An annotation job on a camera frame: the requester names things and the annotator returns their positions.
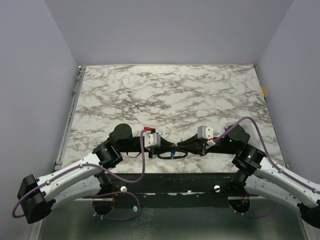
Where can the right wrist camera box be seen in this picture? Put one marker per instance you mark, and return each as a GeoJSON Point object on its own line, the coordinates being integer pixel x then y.
{"type": "Point", "coordinates": [205, 132]}

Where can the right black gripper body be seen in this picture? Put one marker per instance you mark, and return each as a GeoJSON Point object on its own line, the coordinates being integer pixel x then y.
{"type": "Point", "coordinates": [203, 147]}

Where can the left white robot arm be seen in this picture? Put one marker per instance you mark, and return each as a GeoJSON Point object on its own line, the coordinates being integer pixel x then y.
{"type": "Point", "coordinates": [89, 176]}

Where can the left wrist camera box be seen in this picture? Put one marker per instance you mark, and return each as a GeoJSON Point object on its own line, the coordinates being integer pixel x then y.
{"type": "Point", "coordinates": [152, 140]}

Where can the clear plastic bag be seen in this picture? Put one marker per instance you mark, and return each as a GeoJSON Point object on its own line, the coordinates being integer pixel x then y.
{"type": "Point", "coordinates": [244, 124]}

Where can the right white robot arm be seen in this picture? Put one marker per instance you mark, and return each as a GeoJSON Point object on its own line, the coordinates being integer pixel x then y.
{"type": "Point", "coordinates": [257, 174]}

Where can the left aluminium rail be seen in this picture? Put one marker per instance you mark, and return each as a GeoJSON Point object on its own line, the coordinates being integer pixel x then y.
{"type": "Point", "coordinates": [75, 96]}

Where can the metal key holder plate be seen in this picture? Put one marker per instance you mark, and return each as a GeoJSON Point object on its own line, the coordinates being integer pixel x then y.
{"type": "Point", "coordinates": [178, 155]}

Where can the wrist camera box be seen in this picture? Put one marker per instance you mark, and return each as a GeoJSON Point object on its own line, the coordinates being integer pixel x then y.
{"type": "Point", "coordinates": [205, 132]}
{"type": "Point", "coordinates": [152, 140]}

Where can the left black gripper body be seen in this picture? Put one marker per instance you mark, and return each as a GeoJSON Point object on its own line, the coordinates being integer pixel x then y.
{"type": "Point", "coordinates": [134, 147]}

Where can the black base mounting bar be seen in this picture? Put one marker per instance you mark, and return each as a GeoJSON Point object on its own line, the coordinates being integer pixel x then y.
{"type": "Point", "coordinates": [172, 190]}

